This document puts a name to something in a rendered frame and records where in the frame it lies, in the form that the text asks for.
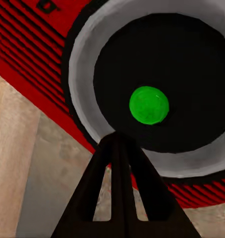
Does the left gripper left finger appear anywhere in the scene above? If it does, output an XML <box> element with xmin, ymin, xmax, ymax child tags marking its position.
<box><xmin>51</xmin><ymin>132</ymin><xmax>125</xmax><ymax>238</ymax></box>

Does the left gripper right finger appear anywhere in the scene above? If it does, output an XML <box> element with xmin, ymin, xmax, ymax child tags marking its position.
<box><xmin>118</xmin><ymin>132</ymin><xmax>202</xmax><ymax>238</ymax></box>

